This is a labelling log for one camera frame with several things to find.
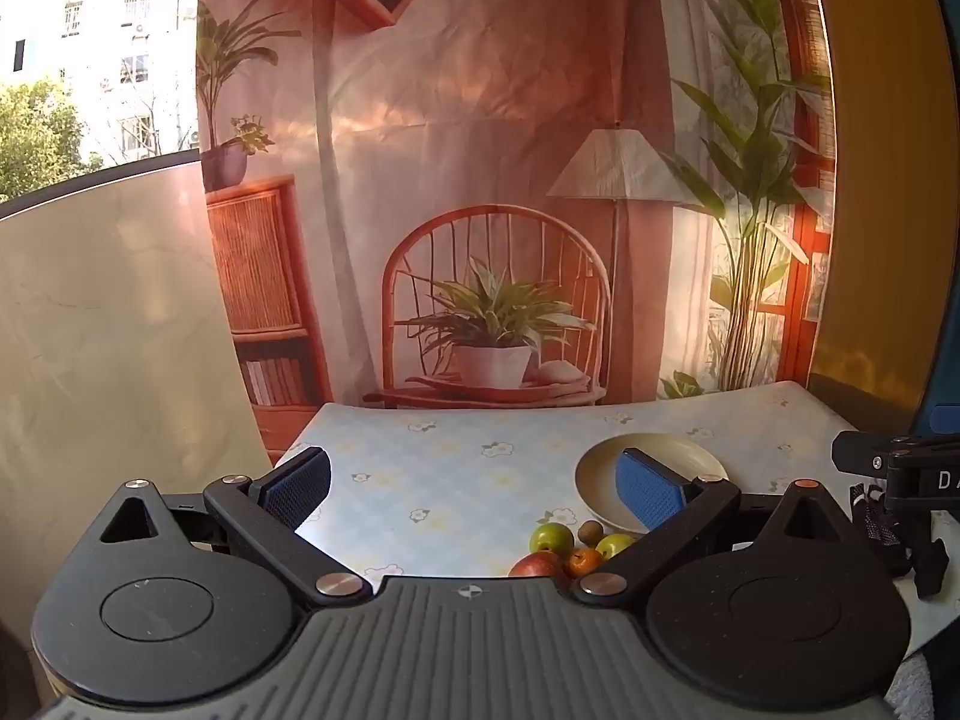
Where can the grey fluffy rug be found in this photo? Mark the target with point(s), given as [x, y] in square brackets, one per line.
[930, 690]

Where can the green round fruit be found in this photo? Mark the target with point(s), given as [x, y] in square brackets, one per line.
[551, 538]

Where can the yellow-green round fruit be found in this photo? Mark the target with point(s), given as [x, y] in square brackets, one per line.
[615, 544]

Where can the green tree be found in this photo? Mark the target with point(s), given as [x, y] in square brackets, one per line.
[37, 135]

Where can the white apartment building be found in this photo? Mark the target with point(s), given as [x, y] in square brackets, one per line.
[97, 15]

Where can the beige plate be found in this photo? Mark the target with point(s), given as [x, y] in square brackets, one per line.
[596, 480]

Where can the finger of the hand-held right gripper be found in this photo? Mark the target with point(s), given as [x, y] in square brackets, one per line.
[859, 451]

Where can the printed room backdrop cloth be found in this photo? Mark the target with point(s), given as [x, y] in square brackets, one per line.
[487, 90]

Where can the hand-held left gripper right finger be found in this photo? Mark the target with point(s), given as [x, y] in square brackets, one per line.
[649, 491]

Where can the black mesh cloth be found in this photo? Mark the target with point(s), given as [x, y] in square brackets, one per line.
[881, 525]

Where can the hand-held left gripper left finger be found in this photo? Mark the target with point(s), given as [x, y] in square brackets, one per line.
[300, 484]

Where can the small brown fruit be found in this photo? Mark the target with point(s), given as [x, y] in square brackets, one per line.
[590, 530]

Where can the marble-look board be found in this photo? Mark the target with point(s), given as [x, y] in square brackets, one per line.
[112, 352]

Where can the red apple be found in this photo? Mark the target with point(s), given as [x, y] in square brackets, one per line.
[536, 566]

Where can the small orange tangerine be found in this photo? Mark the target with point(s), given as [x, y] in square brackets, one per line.
[583, 561]

